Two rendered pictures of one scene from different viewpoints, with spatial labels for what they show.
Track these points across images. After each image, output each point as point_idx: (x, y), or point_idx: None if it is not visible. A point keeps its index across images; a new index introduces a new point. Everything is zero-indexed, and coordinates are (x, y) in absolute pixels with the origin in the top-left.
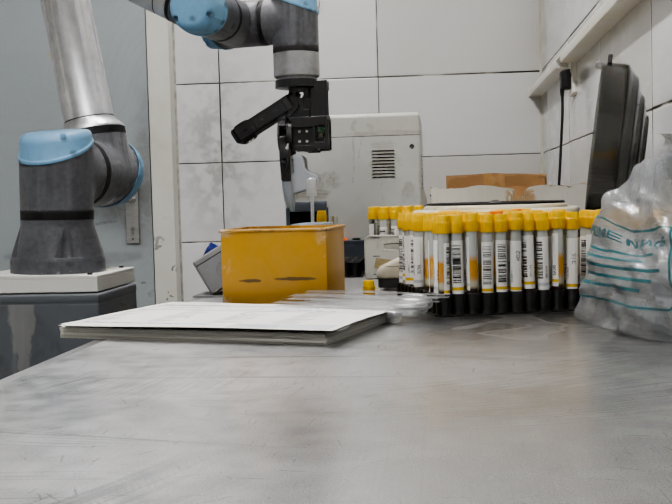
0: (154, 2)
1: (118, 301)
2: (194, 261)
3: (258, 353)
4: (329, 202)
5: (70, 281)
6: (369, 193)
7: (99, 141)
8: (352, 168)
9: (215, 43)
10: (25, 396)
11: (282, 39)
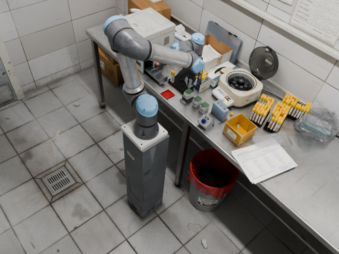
0: (185, 66)
1: None
2: (205, 127)
3: (295, 177)
4: None
5: (162, 136)
6: None
7: (144, 91)
8: (159, 44)
9: None
10: (313, 217)
11: (198, 54)
